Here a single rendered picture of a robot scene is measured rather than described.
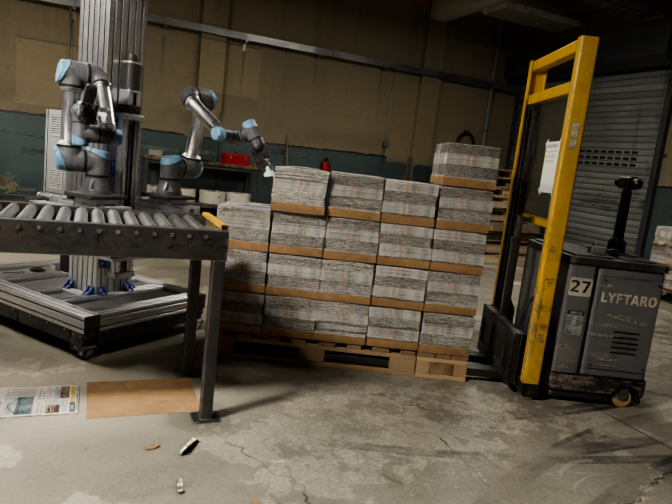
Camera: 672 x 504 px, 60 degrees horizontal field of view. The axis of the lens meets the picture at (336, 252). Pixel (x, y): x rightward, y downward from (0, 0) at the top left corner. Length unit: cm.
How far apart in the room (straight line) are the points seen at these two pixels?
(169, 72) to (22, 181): 271
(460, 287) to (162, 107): 721
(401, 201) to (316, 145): 725
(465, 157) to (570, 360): 120
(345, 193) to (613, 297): 149
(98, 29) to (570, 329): 296
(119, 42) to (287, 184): 120
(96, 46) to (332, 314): 192
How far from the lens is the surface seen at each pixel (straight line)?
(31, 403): 275
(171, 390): 284
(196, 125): 358
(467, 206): 315
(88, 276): 357
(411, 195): 310
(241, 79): 992
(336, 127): 1041
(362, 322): 318
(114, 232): 229
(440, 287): 319
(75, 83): 318
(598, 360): 339
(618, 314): 336
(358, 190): 307
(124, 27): 354
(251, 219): 311
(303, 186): 304
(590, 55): 317
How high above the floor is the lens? 112
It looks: 9 degrees down
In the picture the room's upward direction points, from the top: 7 degrees clockwise
